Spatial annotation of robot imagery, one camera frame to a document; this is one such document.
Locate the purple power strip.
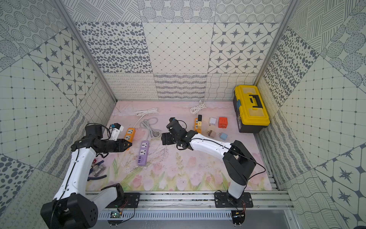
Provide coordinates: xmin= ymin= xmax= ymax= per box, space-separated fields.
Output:
xmin=137 ymin=140 xmax=150 ymax=166

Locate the white coiled cable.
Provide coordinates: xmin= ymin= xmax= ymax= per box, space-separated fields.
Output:
xmin=190 ymin=100 xmax=207 ymax=115

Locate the grey coiled cable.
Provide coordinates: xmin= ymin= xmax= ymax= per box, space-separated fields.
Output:
xmin=139 ymin=116 xmax=162 ymax=138

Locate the pink charger plug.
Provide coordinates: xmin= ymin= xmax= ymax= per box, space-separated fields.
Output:
xmin=206 ymin=130 xmax=216 ymax=138

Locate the aluminium mounting rail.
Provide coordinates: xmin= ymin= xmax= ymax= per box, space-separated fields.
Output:
xmin=85 ymin=190 xmax=295 ymax=211

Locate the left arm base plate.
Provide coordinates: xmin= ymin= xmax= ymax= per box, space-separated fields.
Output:
xmin=106 ymin=192 xmax=141 ymax=209

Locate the blue charger plug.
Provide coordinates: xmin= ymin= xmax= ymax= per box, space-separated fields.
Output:
xmin=219 ymin=133 xmax=228 ymax=140

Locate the white strip cable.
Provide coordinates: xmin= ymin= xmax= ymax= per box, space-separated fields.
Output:
xmin=132 ymin=107 xmax=160 ymax=127

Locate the small orange power strip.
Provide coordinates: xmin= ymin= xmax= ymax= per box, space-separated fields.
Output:
xmin=194 ymin=118 xmax=202 ymax=134

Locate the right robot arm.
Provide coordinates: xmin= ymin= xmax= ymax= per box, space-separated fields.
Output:
xmin=161 ymin=117 xmax=257 ymax=199

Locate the red cube adapter plug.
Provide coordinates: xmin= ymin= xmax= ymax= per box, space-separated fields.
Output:
xmin=218 ymin=117 xmax=228 ymax=129

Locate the large orange power strip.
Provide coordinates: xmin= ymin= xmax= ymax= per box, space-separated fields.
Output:
xmin=124 ymin=127 xmax=136 ymax=143

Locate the yellow black toolbox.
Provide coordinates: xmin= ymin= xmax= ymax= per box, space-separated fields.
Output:
xmin=233 ymin=85 xmax=270 ymax=134

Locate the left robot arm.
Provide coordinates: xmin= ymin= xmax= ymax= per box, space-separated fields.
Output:
xmin=41 ymin=123 xmax=132 ymax=229

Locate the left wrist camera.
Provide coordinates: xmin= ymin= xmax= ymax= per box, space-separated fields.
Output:
xmin=110 ymin=123 xmax=124 ymax=141

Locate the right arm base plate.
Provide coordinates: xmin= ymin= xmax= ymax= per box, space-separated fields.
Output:
xmin=213 ymin=191 xmax=254 ymax=208

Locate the white charger plug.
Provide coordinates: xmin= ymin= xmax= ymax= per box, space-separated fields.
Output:
xmin=209 ymin=117 xmax=217 ymax=126

